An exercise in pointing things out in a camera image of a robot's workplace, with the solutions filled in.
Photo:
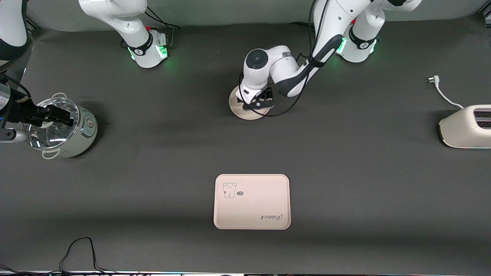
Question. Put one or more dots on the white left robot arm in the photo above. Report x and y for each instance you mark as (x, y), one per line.
(291, 73)

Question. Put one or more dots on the white toaster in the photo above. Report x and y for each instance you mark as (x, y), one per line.
(464, 128)

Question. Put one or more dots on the glass pot lid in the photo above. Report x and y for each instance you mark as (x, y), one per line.
(53, 134)

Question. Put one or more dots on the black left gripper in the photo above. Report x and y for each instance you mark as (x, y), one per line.
(267, 94)

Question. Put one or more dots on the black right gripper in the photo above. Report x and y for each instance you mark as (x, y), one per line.
(20, 112)

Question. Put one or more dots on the aluminium frame rail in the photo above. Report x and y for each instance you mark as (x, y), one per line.
(33, 25)
(487, 15)

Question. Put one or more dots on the round beige plate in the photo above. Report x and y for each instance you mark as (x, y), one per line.
(234, 105)

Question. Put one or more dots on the beige rectangular rabbit tray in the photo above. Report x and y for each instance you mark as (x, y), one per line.
(252, 207)

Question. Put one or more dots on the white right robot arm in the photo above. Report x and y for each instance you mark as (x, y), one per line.
(134, 30)

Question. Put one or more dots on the pale green electric pot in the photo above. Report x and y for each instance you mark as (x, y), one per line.
(82, 138)

